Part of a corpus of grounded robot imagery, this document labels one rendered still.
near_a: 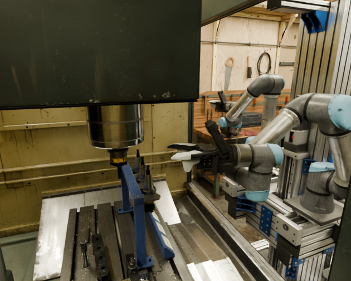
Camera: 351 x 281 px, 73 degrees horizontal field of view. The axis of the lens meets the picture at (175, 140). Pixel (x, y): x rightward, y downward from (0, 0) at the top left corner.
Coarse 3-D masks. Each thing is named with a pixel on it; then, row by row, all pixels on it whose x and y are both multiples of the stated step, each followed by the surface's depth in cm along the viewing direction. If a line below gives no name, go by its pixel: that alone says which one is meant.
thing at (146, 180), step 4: (148, 176) 96; (144, 180) 98; (148, 180) 97; (152, 180) 98; (144, 184) 98; (148, 184) 97; (152, 184) 98; (144, 188) 98; (148, 188) 97; (152, 188) 98
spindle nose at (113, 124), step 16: (96, 112) 59; (112, 112) 59; (128, 112) 61; (96, 128) 61; (112, 128) 60; (128, 128) 62; (144, 128) 69; (96, 144) 62; (112, 144) 61; (128, 144) 63
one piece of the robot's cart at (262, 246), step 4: (260, 240) 215; (264, 240) 215; (252, 244) 210; (256, 244) 210; (260, 244) 210; (264, 244) 210; (268, 244) 212; (256, 248) 207; (260, 248) 205; (264, 248) 206; (268, 248) 207; (260, 252) 203; (264, 252) 203; (268, 252) 203; (264, 256) 198; (332, 256) 196; (324, 272) 183; (328, 272) 183; (320, 280) 176
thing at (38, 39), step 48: (0, 0) 43; (48, 0) 45; (96, 0) 48; (144, 0) 51; (192, 0) 54; (0, 48) 45; (48, 48) 47; (96, 48) 50; (144, 48) 53; (192, 48) 57; (0, 96) 47; (48, 96) 49; (96, 96) 52; (144, 96) 56; (192, 96) 60
